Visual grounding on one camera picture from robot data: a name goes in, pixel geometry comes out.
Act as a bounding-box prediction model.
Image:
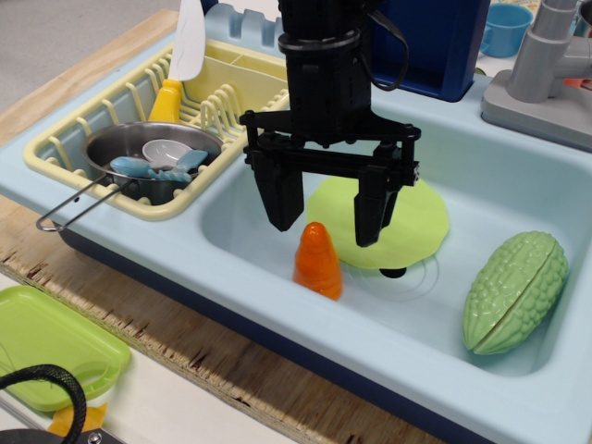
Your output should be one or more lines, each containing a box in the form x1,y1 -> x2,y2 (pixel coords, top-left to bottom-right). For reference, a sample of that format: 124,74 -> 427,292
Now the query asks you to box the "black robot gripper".
240,29 -> 421,247

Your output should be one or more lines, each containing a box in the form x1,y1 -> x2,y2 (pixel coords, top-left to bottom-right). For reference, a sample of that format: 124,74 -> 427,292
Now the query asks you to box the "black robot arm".
240,1 -> 421,247

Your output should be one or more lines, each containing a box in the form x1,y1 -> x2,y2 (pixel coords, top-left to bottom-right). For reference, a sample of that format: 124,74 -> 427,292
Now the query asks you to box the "orange plastic toy carrot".
292,222 -> 343,301

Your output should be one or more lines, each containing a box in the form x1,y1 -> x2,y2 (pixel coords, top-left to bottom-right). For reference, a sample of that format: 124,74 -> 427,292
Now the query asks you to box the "lime green round plate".
306,177 -> 450,269

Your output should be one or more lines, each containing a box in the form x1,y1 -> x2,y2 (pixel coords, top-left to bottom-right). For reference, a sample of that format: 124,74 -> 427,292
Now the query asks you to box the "black sink drain plug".
379,267 -> 407,279

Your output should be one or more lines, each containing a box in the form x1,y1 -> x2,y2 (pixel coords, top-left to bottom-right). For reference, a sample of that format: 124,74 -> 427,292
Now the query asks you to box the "pale yellow dish rack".
23,40 -> 288,221

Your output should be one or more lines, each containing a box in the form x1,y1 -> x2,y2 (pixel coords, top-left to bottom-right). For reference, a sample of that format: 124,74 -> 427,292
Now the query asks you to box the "light blue toy fork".
148,150 -> 208,182

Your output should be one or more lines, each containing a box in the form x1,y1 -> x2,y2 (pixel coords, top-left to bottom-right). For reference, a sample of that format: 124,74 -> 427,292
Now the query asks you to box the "dark blue box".
367,0 -> 489,102

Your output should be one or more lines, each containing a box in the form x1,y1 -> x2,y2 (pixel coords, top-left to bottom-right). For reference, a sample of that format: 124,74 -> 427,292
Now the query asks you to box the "light blue toy sink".
0,4 -> 592,444

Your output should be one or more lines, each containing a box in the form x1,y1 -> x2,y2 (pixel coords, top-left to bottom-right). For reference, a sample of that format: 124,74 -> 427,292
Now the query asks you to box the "grey plastic toy spoon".
142,139 -> 191,169

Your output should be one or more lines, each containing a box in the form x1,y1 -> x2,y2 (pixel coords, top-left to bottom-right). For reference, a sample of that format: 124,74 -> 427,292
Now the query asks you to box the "white yellow toy knife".
148,0 -> 206,123

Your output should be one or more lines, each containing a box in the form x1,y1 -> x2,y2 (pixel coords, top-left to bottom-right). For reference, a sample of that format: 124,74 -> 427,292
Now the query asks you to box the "small metal saucepan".
36,122 -> 223,232

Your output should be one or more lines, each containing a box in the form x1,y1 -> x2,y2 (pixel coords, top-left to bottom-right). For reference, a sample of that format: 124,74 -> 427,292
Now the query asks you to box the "light blue toy spoon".
109,156 -> 151,178

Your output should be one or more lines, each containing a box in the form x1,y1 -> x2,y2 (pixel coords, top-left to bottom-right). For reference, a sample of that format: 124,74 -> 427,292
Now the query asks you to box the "green toy bitter melon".
462,231 -> 568,355

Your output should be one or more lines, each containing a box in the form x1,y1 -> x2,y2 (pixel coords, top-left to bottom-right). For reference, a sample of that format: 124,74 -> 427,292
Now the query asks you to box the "grey toy faucet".
481,1 -> 591,153

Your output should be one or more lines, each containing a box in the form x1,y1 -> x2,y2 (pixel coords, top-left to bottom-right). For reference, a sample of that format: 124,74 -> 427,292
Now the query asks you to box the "blue plastic cup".
479,3 -> 534,58

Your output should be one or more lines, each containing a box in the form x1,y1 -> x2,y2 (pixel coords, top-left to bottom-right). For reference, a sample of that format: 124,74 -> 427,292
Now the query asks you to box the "wooden base board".
1,1 -> 432,443

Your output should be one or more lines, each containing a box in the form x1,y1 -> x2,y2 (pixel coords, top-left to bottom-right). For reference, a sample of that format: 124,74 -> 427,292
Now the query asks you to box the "lime green plastic tray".
1,286 -> 130,401

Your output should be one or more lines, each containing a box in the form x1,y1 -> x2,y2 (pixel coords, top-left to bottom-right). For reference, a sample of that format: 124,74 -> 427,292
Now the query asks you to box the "orange tape piece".
47,403 -> 107,438

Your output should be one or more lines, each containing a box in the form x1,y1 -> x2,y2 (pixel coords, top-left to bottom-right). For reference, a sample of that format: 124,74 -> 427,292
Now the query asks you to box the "black braided cable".
0,364 -> 88,444

